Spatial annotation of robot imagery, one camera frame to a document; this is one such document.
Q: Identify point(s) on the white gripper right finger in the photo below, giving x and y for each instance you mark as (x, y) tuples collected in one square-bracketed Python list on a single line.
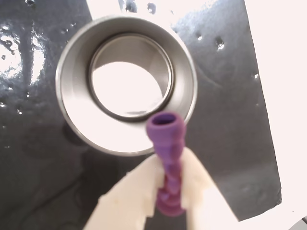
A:
[(204, 203)]

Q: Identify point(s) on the pale green steel mug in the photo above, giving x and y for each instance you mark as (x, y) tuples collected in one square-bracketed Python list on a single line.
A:
[(72, 100)]

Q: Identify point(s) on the purple ribbed pen grip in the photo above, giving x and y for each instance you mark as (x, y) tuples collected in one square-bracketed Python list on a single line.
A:
[(168, 148)]

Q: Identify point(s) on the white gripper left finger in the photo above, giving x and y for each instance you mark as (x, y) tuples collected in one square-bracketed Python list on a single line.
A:
[(129, 198)]

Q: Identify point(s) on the black glossy table mat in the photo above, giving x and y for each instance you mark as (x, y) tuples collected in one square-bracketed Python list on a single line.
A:
[(36, 167)]

